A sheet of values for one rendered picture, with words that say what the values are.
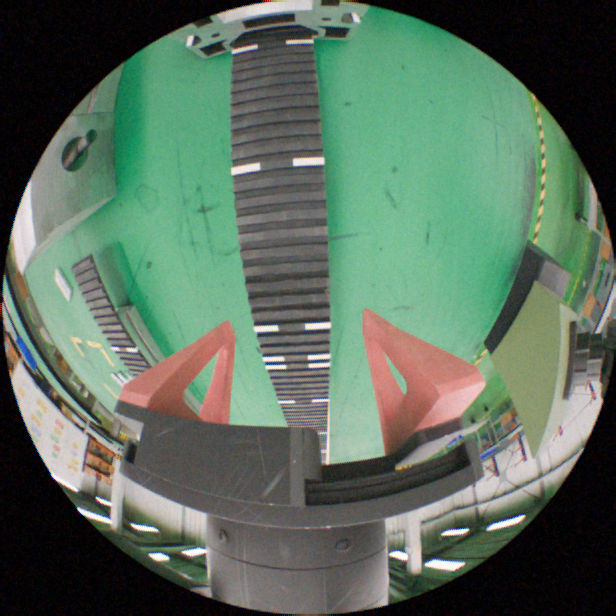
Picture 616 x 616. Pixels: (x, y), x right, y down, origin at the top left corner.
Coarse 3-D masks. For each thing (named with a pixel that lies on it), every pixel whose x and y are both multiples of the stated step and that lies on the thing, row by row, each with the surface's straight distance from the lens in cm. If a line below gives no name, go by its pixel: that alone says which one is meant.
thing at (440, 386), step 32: (384, 320) 10; (384, 352) 9; (416, 352) 8; (448, 352) 8; (384, 384) 11; (416, 384) 7; (448, 384) 6; (480, 384) 7; (384, 416) 11; (416, 416) 7; (448, 416) 8; (384, 448) 12; (416, 448) 8
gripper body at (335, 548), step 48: (144, 480) 7; (384, 480) 6; (432, 480) 6; (240, 528) 6; (288, 528) 5; (336, 528) 6; (384, 528) 7; (240, 576) 6; (288, 576) 6; (336, 576) 6; (384, 576) 8
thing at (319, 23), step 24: (288, 0) 16; (312, 0) 14; (336, 0) 15; (192, 24) 15; (216, 24) 15; (240, 24) 16; (264, 24) 16; (288, 24) 16; (312, 24) 16; (336, 24) 16; (192, 48) 17; (216, 48) 19
